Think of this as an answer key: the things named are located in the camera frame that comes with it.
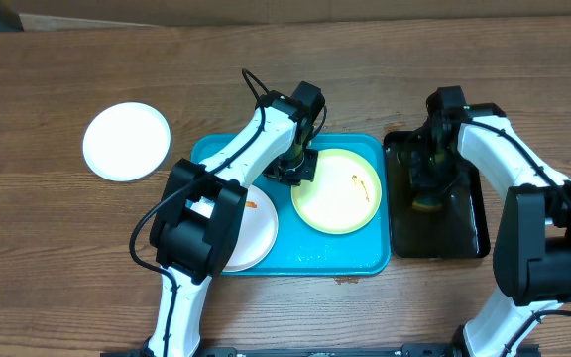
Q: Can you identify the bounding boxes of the teal plastic tray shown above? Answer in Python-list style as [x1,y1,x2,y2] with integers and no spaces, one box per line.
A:
[190,133,392,276]

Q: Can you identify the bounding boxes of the brown cardboard backdrop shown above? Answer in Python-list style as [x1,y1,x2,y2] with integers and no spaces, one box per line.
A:
[0,0,571,27]

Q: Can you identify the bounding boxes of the black water tray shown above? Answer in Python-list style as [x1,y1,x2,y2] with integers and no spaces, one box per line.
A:
[383,131,491,259]

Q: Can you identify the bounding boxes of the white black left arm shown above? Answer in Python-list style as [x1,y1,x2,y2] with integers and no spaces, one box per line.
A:
[141,81,326,356]

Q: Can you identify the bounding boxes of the white plate with ketchup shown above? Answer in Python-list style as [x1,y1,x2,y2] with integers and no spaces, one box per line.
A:
[223,185,279,273]

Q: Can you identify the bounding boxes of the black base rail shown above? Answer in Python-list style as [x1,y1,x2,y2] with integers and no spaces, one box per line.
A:
[99,341,544,357]

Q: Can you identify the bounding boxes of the green yellow sponge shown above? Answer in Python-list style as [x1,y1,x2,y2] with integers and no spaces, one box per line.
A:
[411,195,443,212]

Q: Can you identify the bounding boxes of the yellow plate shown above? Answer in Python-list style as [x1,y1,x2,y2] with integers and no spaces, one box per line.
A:
[291,149,383,235]

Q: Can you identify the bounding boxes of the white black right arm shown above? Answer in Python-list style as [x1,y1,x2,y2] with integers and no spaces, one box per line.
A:
[385,86,571,356]

